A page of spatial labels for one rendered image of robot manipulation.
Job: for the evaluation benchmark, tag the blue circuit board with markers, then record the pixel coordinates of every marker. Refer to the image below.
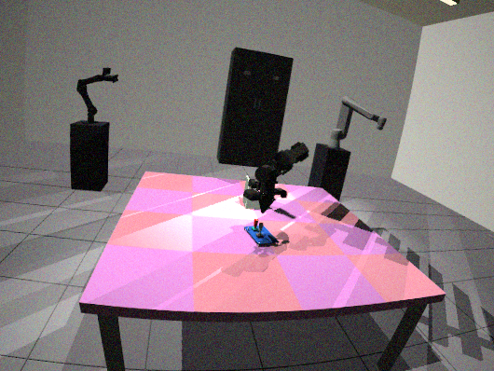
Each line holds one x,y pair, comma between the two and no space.
261,234

